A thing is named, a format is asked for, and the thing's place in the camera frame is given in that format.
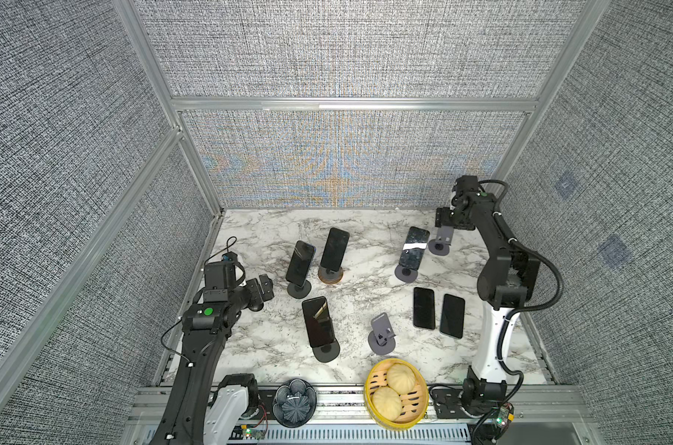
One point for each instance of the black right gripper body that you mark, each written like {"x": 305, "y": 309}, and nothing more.
{"x": 448, "y": 217}

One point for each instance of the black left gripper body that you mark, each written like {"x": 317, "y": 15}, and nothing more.
{"x": 256, "y": 296}

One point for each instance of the purple phone stand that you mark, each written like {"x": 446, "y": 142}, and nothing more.
{"x": 382, "y": 338}
{"x": 440, "y": 245}

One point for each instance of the phone with reflective screen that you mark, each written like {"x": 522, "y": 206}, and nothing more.
{"x": 414, "y": 248}

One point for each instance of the green edged phone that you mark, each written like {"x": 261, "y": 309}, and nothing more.
{"x": 452, "y": 316}

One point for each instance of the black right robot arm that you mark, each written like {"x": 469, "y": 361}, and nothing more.
{"x": 505, "y": 283}

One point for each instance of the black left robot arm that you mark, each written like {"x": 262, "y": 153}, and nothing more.
{"x": 207, "y": 325}

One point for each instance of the dark grey round phone stand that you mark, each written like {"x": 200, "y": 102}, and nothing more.
{"x": 299, "y": 292}

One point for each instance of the wooden base phone stand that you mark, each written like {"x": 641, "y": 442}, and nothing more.
{"x": 330, "y": 277}

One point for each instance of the purple stand back right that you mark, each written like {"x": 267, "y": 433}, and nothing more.
{"x": 406, "y": 275}

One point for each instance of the phone on wooden stand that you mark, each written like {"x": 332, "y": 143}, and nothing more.
{"x": 335, "y": 249}

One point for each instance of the dark front phone stand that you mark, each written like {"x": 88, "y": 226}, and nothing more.
{"x": 328, "y": 352}

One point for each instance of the purple front phone stand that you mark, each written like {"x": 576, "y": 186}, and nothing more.
{"x": 382, "y": 338}

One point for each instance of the dark flower shaped dish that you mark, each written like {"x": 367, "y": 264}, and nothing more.
{"x": 294, "y": 403}

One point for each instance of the upper steamed bun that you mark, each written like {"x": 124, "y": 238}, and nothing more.
{"x": 401, "y": 378}

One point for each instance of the steamed bun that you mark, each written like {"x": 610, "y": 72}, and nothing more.
{"x": 387, "y": 403}
{"x": 401, "y": 378}

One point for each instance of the lower steamed bun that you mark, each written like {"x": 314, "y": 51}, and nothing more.
{"x": 387, "y": 403}

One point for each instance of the bamboo steamer basket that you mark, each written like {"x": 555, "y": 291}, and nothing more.
{"x": 414, "y": 404}

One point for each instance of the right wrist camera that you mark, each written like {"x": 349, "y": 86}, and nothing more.
{"x": 465, "y": 186}

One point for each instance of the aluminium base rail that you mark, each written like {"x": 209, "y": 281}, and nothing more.
{"x": 542, "y": 415}

